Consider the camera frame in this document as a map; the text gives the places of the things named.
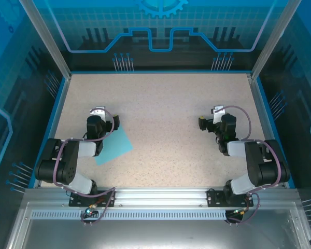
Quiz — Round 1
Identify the light blue paper sheet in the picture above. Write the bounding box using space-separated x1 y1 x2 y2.
95 123 134 166

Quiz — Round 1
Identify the metal tray panel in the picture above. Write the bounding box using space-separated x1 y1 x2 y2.
5 202 311 249

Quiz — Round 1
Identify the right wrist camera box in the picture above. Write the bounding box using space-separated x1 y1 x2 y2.
211 105 227 125

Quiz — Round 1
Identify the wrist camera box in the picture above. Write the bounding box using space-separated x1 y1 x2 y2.
90 105 106 120
211 105 227 125

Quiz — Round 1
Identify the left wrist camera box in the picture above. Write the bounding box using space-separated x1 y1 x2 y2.
90 105 106 120

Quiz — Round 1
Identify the blue aluminium side frame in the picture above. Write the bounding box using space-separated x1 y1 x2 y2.
28 74 73 189
247 73 296 189

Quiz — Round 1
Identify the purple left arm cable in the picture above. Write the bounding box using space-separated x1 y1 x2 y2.
52 107 118 226

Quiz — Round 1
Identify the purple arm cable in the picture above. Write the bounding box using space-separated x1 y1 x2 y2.
52 107 118 226
215 105 282 225

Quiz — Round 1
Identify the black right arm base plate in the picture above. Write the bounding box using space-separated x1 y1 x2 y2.
206 188 255 208

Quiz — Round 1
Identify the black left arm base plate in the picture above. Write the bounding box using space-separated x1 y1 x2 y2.
68 190 117 208

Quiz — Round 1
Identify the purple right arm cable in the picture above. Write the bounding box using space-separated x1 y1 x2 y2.
215 105 282 225

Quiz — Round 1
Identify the aluminium mounting rail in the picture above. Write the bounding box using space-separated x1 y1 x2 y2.
24 187 300 210

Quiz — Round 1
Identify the cable connector with green light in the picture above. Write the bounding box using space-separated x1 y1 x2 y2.
232 206 251 215
83 203 98 216

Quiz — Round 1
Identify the aluminium corner post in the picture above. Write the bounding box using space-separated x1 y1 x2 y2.
250 0 303 80
17 0 73 80

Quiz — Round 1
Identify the slotted grey cable duct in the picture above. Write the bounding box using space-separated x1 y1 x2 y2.
30 210 247 221

